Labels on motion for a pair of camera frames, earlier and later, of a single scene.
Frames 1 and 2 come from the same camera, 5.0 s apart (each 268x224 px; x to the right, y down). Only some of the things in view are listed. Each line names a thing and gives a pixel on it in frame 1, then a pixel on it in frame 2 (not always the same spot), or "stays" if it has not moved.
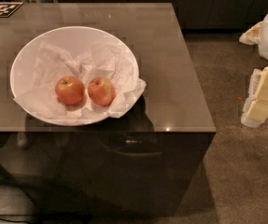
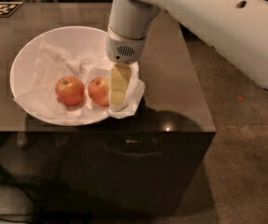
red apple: [101, 91] stays
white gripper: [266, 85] -> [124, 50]
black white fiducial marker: [1, 9] stays
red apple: [69, 90] stays
